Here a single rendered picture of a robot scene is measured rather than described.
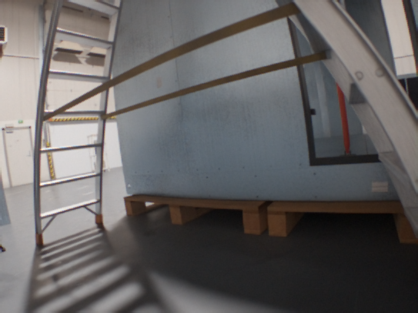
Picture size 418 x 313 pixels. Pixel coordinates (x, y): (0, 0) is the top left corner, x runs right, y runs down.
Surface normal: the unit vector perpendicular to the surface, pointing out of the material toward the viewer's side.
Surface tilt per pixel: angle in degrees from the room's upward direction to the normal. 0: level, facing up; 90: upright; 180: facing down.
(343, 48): 88
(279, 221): 90
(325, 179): 90
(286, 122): 90
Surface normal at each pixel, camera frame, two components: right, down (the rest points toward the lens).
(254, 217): -0.60, 0.14
